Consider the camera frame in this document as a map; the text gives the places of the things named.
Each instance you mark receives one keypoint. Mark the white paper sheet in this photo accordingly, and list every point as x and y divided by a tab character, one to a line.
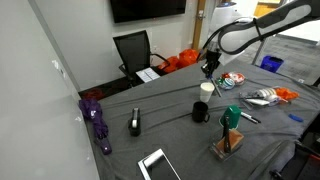
147	74

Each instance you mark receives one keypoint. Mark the wooden framed glass door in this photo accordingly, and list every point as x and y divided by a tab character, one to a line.
199	23

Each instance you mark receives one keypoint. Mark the purple folded umbrella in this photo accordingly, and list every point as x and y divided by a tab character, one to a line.
96	120

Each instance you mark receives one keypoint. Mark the yellow wooden door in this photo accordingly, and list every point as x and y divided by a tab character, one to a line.
265	9

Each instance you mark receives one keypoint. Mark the green plastic cup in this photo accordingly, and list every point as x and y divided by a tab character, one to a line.
231	115

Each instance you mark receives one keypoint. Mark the grey tablecloth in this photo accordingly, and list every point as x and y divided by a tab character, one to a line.
166	136

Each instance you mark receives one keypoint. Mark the black wall television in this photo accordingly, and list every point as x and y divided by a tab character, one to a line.
146	9

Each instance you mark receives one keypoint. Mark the silver framed tablet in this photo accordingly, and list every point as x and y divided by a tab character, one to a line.
161	168

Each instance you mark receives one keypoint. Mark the black upright brush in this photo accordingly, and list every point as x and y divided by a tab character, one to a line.
227	133

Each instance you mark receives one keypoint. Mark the silver tape roll stack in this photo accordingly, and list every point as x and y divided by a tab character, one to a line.
266	92

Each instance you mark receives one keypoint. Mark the grey metal pole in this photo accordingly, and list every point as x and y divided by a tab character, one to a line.
259	53

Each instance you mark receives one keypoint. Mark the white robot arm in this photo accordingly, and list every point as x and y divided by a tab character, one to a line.
283	18

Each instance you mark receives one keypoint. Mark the clear acrylic tray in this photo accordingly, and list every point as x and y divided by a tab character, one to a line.
216	152

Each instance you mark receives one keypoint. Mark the black equipment frame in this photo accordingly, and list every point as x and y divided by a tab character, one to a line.
300	163

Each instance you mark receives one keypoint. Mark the small blue object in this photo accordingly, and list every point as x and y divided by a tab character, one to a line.
296	117

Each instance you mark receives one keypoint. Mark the white plastic object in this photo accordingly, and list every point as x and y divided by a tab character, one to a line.
263	101

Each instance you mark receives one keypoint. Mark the blue recycling bin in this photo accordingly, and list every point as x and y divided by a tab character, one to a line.
271	63

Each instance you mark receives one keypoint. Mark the black marker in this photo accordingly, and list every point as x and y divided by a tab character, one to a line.
250	117

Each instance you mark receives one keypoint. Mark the red and white bowl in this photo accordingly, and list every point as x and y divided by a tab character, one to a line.
237	77

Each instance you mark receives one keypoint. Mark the orange cloth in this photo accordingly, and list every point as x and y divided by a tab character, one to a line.
286	93

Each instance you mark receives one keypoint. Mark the metal scissors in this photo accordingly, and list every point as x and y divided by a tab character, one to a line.
246	100

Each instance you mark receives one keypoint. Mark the brown wooden block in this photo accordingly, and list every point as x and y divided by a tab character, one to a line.
236	140

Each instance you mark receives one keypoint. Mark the orange plastic bag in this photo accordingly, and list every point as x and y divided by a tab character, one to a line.
189	57
170	64

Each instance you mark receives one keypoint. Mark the black mesh office chair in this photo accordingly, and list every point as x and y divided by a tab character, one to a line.
133	50

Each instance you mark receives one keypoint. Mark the dark red floor item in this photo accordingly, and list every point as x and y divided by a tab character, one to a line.
94	94

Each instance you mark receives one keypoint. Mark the white paper cup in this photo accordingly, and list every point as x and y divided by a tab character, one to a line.
206	90

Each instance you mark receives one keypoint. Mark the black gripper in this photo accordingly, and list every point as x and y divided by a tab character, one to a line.
213	59

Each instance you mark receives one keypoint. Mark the teal striped bowl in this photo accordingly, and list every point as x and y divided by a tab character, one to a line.
226	83

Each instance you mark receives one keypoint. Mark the black mug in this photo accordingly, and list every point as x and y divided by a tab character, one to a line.
200	113

